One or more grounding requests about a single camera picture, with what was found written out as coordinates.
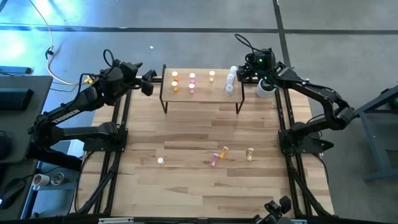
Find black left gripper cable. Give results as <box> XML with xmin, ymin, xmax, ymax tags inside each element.
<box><xmin>103</xmin><ymin>49</ymin><xmax>117</xmax><ymax>68</ymax></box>

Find black rectangular device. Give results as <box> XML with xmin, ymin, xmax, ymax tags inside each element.
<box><xmin>0</xmin><ymin>88</ymin><xmax>34</xmax><ymax>111</ymax></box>

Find black computer mouse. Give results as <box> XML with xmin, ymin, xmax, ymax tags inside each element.
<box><xmin>0</xmin><ymin>179</ymin><xmax>27</xmax><ymax>210</ymax></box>

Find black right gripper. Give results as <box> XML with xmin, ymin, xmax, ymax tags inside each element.
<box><xmin>235</xmin><ymin>47</ymin><xmax>277</xmax><ymax>83</ymax></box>

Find dark grey desk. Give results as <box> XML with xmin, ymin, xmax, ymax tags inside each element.
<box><xmin>0</xmin><ymin>75</ymin><xmax>53</xmax><ymax>164</ymax></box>

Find white cup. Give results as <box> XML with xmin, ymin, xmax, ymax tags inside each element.
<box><xmin>32</xmin><ymin>173</ymin><xmax>50</xmax><ymax>191</ymax></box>

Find snake plant white pot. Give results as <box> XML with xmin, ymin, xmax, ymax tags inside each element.
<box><xmin>255</xmin><ymin>79</ymin><xmax>276</xmax><ymax>100</ymax></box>

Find wooden shelf black metal frame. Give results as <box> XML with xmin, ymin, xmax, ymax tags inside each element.
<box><xmin>159</xmin><ymin>63</ymin><xmax>246</xmax><ymax>115</ymax></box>

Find black flat bar device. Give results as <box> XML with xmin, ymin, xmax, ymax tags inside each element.
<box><xmin>0</xmin><ymin>65</ymin><xmax>32</xmax><ymax>75</ymax></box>

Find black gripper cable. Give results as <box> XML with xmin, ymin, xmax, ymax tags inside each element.
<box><xmin>103</xmin><ymin>49</ymin><xmax>117</xmax><ymax>68</ymax></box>
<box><xmin>234</xmin><ymin>33</ymin><xmax>259</xmax><ymax>55</ymax></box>

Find grey metal stand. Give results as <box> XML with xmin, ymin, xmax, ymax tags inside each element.
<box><xmin>343</xmin><ymin>83</ymin><xmax>398</xmax><ymax>183</ymax></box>

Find white box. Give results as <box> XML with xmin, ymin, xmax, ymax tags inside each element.
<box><xmin>67</xmin><ymin>139</ymin><xmax>86</xmax><ymax>158</ymax></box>

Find black desk beam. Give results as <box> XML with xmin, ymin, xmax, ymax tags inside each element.
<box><xmin>27</xmin><ymin>146</ymin><xmax>83</xmax><ymax>172</ymax></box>

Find metal cup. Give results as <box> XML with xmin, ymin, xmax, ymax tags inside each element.
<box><xmin>50</xmin><ymin>172</ymin><xmax>65</xmax><ymax>186</ymax></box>

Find black metal rig frame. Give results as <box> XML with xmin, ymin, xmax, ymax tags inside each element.
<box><xmin>71</xmin><ymin>70</ymin><xmax>335</xmax><ymax>224</ymax></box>

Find silver metal bracket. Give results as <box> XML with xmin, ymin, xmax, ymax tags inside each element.
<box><xmin>272</xmin><ymin>218</ymin><xmax>308</xmax><ymax>224</ymax></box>
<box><xmin>98</xmin><ymin>217</ymin><xmax>134</xmax><ymax>224</ymax></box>

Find yellow extension cable with plug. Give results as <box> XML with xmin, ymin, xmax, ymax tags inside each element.
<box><xmin>28</xmin><ymin>0</ymin><xmax>96</xmax><ymax>86</ymax></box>

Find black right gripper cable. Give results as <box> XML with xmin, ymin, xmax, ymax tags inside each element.
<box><xmin>234</xmin><ymin>33</ymin><xmax>259</xmax><ymax>55</ymax></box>

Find black jointed device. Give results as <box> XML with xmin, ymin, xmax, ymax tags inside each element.
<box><xmin>252</xmin><ymin>195</ymin><xmax>293</xmax><ymax>224</ymax></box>

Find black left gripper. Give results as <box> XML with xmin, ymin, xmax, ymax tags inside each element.
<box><xmin>98</xmin><ymin>60</ymin><xmax>155</xmax><ymax>98</ymax></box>

